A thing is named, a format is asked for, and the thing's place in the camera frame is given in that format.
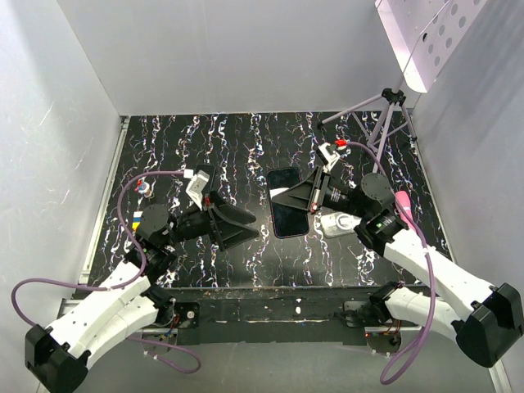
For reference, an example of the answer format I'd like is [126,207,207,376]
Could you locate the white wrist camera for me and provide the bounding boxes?
[317,139,348,174]
[183,169,208,210]

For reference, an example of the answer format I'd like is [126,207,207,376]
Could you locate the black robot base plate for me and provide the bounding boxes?
[126,286,414,349]

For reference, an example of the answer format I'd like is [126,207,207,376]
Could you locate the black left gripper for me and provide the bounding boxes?
[162,188,260,250]

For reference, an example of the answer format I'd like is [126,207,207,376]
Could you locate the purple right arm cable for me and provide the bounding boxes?
[346,141,437,386]

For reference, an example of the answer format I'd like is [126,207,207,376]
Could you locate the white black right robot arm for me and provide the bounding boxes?
[269,168,523,368]

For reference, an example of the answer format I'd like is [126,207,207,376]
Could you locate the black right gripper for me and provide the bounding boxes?
[271,165,369,219]

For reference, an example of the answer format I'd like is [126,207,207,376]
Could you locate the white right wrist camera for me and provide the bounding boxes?
[317,139,348,174]

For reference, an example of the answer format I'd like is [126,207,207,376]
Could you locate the blue white yellow toy blocks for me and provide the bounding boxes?
[131,210,142,233]

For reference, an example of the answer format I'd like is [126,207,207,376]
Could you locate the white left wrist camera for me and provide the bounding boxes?
[183,169,208,210]

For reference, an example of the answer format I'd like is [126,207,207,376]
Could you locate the black phone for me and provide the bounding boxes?
[266,167,309,239]

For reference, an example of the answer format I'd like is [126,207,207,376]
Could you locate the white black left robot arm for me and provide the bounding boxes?
[25,191,259,392]

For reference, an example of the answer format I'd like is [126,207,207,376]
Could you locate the small red white toy figure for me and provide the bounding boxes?
[135,179,152,198]

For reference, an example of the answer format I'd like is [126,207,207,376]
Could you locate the pink marker pen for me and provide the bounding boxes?
[395,191,414,230]

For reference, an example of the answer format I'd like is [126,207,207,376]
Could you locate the lilac tripod music stand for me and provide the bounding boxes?
[317,0,486,157]

